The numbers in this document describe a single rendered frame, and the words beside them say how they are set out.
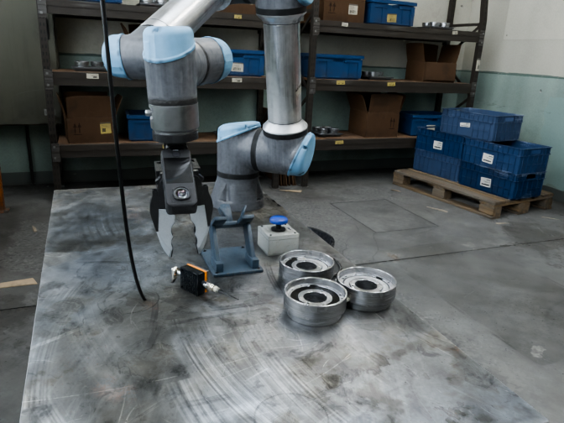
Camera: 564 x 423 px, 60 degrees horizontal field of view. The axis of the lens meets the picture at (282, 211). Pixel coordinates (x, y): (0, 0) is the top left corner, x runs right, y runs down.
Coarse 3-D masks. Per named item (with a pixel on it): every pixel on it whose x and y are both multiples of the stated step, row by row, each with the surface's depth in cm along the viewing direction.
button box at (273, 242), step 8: (264, 232) 106; (272, 232) 106; (280, 232) 106; (288, 232) 106; (296, 232) 106; (264, 240) 106; (272, 240) 104; (280, 240) 105; (288, 240) 106; (296, 240) 106; (264, 248) 106; (272, 248) 105; (280, 248) 105; (288, 248) 106; (296, 248) 107
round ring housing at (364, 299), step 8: (344, 272) 90; (352, 272) 92; (360, 272) 92; (368, 272) 92; (376, 272) 91; (384, 272) 90; (344, 280) 89; (352, 280) 89; (360, 280) 89; (368, 280) 89; (376, 280) 89; (384, 280) 89; (392, 280) 88; (352, 288) 83; (360, 288) 90; (368, 288) 90; (376, 288) 86; (392, 288) 84; (352, 296) 83; (360, 296) 83; (368, 296) 82; (376, 296) 82; (384, 296) 83; (392, 296) 84; (352, 304) 84; (360, 304) 83; (368, 304) 83; (376, 304) 83; (384, 304) 84
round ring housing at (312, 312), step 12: (288, 288) 84; (336, 288) 85; (288, 300) 79; (312, 300) 85; (324, 300) 83; (288, 312) 81; (300, 312) 78; (312, 312) 77; (324, 312) 77; (336, 312) 78; (312, 324) 78; (324, 324) 79
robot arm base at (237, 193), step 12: (216, 180) 136; (228, 180) 132; (240, 180) 132; (252, 180) 134; (216, 192) 135; (228, 192) 133; (240, 192) 132; (252, 192) 134; (216, 204) 134; (240, 204) 132; (252, 204) 133
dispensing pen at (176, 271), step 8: (176, 272) 90; (184, 272) 87; (192, 272) 86; (200, 272) 86; (184, 280) 88; (192, 280) 86; (200, 280) 86; (184, 288) 88; (192, 288) 87; (200, 288) 86; (208, 288) 85; (216, 288) 84; (232, 296) 82
